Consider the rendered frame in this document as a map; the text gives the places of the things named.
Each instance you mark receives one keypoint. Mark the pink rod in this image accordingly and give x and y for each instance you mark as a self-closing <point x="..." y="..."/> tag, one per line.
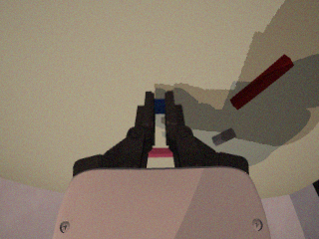
<point x="160" y="152"/>

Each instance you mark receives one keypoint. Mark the small blue block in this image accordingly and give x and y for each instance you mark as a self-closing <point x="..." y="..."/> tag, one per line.
<point x="159" y="107"/>

